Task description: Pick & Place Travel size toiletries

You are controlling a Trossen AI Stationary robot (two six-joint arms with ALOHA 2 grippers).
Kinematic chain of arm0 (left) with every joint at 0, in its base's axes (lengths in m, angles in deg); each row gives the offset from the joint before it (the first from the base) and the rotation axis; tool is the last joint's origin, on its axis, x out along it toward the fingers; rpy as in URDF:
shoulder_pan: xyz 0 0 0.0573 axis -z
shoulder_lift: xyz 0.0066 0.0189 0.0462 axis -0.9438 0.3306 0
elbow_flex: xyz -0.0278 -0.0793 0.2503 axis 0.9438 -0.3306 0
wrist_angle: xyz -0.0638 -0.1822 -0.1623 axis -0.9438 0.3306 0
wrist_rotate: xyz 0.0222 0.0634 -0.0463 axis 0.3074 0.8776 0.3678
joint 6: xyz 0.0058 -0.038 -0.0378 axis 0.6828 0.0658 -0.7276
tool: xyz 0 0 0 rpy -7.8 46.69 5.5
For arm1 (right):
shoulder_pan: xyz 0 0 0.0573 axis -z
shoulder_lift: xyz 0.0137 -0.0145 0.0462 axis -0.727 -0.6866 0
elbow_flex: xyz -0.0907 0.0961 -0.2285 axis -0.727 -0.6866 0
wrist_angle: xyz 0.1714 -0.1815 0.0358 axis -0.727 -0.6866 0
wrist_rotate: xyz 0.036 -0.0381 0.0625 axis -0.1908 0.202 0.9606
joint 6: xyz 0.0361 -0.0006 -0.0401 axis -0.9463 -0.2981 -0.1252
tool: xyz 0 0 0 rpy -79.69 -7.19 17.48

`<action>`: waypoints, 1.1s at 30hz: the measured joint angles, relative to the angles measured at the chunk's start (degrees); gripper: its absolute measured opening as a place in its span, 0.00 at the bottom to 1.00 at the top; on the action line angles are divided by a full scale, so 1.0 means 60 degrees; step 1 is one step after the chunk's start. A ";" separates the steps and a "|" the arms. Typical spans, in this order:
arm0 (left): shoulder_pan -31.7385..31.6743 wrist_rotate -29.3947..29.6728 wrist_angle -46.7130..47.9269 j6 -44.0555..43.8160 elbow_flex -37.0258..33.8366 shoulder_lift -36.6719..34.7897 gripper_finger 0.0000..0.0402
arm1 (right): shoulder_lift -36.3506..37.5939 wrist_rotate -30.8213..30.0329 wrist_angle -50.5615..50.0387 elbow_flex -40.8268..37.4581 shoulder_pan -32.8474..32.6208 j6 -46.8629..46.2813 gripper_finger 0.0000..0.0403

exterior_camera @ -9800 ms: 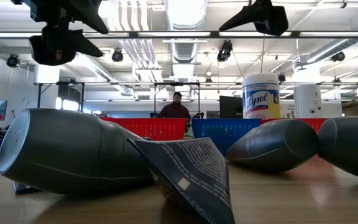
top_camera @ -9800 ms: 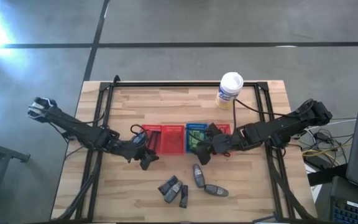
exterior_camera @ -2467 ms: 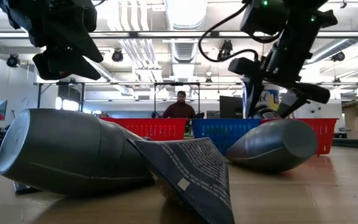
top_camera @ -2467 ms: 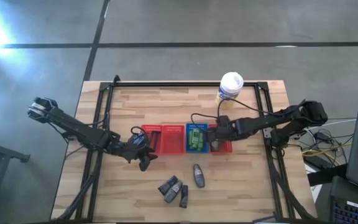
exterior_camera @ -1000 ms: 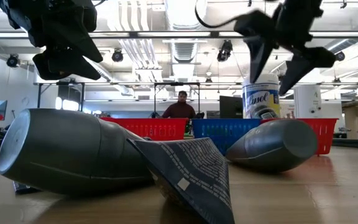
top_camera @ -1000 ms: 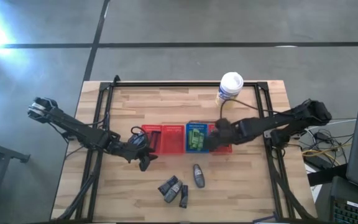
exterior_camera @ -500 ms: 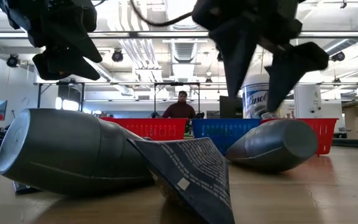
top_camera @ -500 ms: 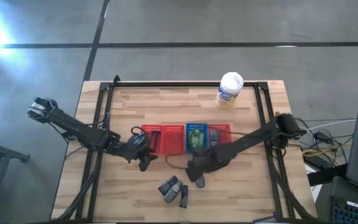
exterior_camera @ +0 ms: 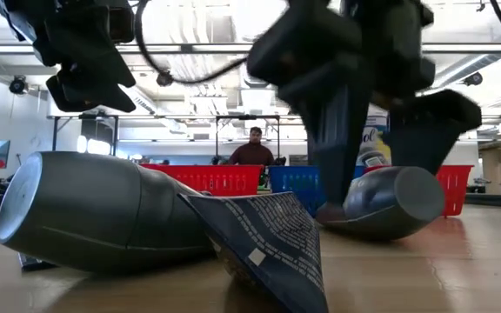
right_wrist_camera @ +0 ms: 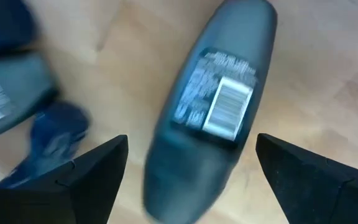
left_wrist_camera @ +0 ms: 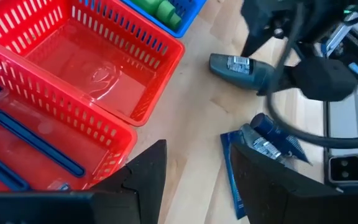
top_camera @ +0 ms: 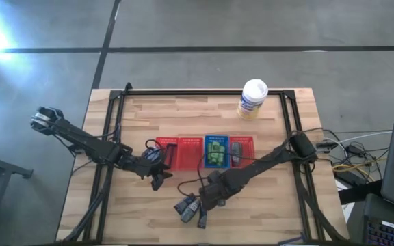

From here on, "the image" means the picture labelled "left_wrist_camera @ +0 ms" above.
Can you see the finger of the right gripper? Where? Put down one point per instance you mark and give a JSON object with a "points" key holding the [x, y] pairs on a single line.
{"points": [[325, 79], [259, 35]]}

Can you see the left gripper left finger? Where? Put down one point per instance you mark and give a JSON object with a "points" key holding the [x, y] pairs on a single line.
{"points": [[145, 180]]}

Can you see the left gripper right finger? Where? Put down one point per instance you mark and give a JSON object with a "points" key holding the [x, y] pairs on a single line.
{"points": [[275, 199]]}

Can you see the blue plastic slotted basket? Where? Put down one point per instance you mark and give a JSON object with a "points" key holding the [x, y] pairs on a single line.
{"points": [[194, 15]]}

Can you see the red plastic slotted basket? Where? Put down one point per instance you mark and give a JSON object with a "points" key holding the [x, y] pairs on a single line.
{"points": [[73, 146], [73, 62]]}

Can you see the black aluminium rig frame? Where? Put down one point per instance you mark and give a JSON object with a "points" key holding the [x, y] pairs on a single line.
{"points": [[326, 118]]}

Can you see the black table-level camera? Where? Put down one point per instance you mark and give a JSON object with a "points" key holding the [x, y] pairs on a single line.
{"points": [[345, 169]]}

